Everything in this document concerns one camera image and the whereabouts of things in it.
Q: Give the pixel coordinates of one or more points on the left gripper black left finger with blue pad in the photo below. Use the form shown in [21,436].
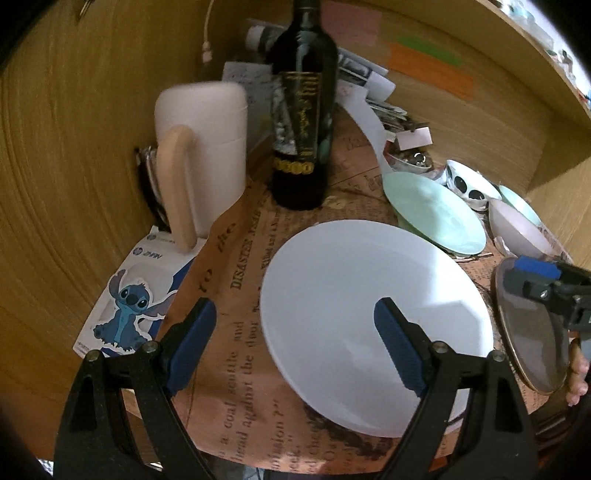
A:
[95,440]

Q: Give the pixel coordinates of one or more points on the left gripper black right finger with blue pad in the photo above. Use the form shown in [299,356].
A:
[496,439]

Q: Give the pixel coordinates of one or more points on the grey brown-rimmed plate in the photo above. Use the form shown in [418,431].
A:
[536,341]

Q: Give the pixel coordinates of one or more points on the pale pink bowl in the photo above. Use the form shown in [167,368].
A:
[514,234]

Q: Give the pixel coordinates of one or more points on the white bowl with black spots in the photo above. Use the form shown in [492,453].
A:
[470,186]

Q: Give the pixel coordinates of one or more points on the light green plate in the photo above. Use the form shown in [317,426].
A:
[435,212]

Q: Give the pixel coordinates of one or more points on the large white plate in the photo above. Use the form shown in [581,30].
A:
[317,307]

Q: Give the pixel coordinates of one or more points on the light green bowl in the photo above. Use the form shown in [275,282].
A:
[520,204]

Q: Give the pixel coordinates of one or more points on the person's right hand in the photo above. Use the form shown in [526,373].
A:
[576,383]

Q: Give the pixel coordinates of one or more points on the Stitch sticker paper sheet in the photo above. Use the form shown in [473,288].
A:
[137,297]

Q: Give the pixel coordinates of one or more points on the small bowl of trinkets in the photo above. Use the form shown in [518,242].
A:
[415,160]

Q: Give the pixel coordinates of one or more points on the white card in clip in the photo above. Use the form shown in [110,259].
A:
[420,137]

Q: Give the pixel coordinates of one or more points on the orange sticky note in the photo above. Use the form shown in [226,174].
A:
[431,70]

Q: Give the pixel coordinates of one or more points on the green sticky note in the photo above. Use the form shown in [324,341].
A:
[431,49]

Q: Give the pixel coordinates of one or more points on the white curled paper sheet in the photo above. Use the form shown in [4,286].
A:
[353,98]

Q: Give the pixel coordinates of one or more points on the stack of papers and photos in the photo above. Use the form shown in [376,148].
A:
[353,68]

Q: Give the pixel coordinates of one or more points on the dark wine bottle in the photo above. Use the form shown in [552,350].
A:
[304,69]

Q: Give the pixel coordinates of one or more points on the pink sticky note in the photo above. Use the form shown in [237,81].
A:
[349,24]

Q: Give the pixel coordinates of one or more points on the white jug with beige handle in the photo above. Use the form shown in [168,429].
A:
[201,133]

